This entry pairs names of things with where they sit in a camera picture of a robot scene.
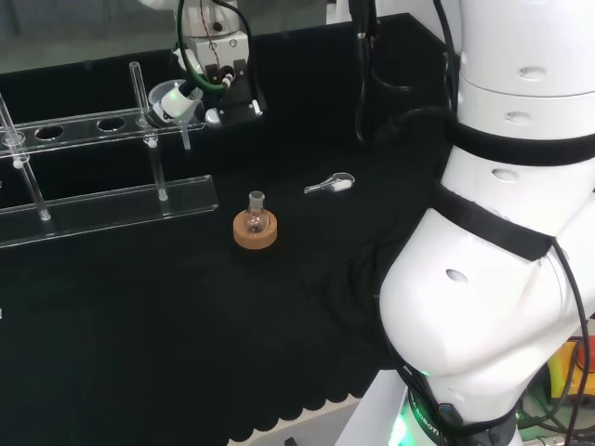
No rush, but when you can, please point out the cork ring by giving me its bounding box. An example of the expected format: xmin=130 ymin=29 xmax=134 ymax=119
xmin=232 ymin=209 xmax=280 ymax=251

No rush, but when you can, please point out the glass weighing funnel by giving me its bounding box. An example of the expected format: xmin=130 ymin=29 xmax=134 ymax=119
xmin=303 ymin=171 xmax=357 ymax=195

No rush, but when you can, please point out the black cloth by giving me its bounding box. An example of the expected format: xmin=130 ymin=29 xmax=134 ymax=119
xmin=0 ymin=12 xmax=452 ymax=442

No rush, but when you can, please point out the yellow stop button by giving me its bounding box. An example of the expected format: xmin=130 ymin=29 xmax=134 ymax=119
xmin=549 ymin=337 xmax=595 ymax=401

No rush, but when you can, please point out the clear acrylic funnel stand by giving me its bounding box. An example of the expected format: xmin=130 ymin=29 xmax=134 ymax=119
xmin=0 ymin=60 xmax=219 ymax=250

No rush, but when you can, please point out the green cable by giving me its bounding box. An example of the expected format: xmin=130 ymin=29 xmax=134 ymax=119
xmin=173 ymin=0 xmax=225 ymax=92

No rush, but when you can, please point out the glass round-bottom flask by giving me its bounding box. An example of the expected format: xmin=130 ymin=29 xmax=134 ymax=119
xmin=241 ymin=190 xmax=271 ymax=236

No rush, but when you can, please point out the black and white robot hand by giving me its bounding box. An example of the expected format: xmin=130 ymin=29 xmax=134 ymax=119
xmin=151 ymin=33 xmax=269 ymax=127

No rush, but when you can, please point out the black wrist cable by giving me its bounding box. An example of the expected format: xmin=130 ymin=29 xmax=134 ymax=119
xmin=214 ymin=0 xmax=269 ymax=117

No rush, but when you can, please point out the thin black cable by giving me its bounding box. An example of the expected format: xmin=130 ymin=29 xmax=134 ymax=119
xmin=548 ymin=241 xmax=595 ymax=446

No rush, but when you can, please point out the translucent plastic funnel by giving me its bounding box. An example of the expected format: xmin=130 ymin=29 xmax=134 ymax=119
xmin=147 ymin=79 xmax=205 ymax=151

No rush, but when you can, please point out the thick black hanging cable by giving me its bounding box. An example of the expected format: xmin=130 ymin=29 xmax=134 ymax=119
xmin=349 ymin=0 xmax=416 ymax=146

